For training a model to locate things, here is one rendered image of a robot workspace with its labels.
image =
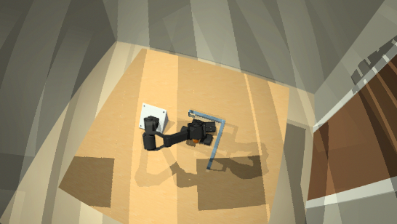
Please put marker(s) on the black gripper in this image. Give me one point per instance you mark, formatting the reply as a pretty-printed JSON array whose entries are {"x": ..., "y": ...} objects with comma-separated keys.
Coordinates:
[{"x": 205, "y": 140}]

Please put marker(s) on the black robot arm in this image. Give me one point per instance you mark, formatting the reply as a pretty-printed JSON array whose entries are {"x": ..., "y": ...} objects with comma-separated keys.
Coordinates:
[{"x": 196, "y": 131}]

